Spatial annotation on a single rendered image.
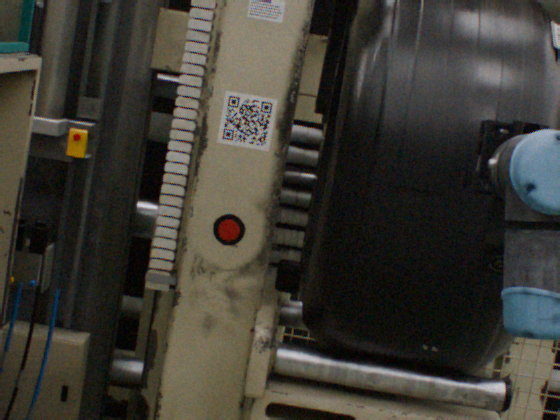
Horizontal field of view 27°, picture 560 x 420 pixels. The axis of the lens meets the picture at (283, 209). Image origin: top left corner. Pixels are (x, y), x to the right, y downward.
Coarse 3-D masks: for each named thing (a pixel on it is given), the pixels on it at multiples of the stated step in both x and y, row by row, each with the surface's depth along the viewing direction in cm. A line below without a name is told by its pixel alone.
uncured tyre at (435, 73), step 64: (384, 0) 160; (448, 0) 160; (512, 0) 163; (384, 64) 151; (448, 64) 151; (512, 64) 152; (384, 128) 149; (448, 128) 148; (320, 192) 196; (384, 192) 148; (448, 192) 148; (320, 256) 156; (384, 256) 151; (448, 256) 150; (320, 320) 164; (384, 320) 157; (448, 320) 156
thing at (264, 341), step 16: (272, 288) 189; (272, 304) 178; (256, 320) 167; (272, 320) 168; (256, 336) 161; (272, 336) 161; (256, 352) 161; (272, 352) 164; (256, 368) 161; (256, 384) 162
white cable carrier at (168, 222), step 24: (192, 0) 167; (192, 24) 167; (192, 48) 168; (192, 72) 168; (192, 96) 169; (192, 120) 173; (192, 144) 172; (168, 168) 170; (168, 192) 171; (168, 216) 174; (168, 240) 172; (168, 264) 172; (168, 288) 173
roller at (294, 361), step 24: (288, 360) 165; (312, 360) 165; (336, 360) 165; (360, 360) 166; (384, 360) 167; (360, 384) 166; (384, 384) 165; (408, 384) 165; (432, 384) 165; (456, 384) 165; (480, 384) 166; (504, 384) 166; (480, 408) 167; (504, 408) 166
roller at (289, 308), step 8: (288, 304) 193; (296, 304) 194; (280, 312) 193; (288, 312) 193; (296, 312) 193; (280, 320) 193; (288, 320) 193; (296, 320) 193; (296, 328) 194; (304, 328) 194
